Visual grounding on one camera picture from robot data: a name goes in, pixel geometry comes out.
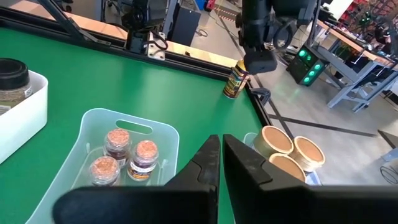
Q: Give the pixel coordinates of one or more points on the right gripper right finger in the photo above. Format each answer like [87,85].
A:
[295,205]

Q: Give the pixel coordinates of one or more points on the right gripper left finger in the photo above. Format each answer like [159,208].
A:
[155,205]

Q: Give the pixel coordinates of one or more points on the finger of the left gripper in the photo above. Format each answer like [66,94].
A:
[259,62]

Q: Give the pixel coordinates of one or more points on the yellow lid spice jar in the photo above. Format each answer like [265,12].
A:
[234,85]

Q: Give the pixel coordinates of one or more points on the wooden lid spice jar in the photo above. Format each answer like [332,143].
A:
[276,138]
[309,151]
[287,168]

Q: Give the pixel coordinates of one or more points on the white plastic bin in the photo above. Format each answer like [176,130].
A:
[21,130]

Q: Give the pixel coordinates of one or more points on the black lid herb jar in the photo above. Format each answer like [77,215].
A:
[12,74]

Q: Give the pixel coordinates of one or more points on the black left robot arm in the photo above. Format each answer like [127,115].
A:
[138,40]

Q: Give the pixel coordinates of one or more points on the computer case green fans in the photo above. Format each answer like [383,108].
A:
[306,67]

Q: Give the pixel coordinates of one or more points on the black cabinet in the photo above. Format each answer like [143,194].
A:
[185,26]

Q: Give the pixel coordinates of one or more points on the grey metal workbench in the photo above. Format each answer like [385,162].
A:
[348,70]

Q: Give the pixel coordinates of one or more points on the green table mat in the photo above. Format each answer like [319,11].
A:
[124,84]

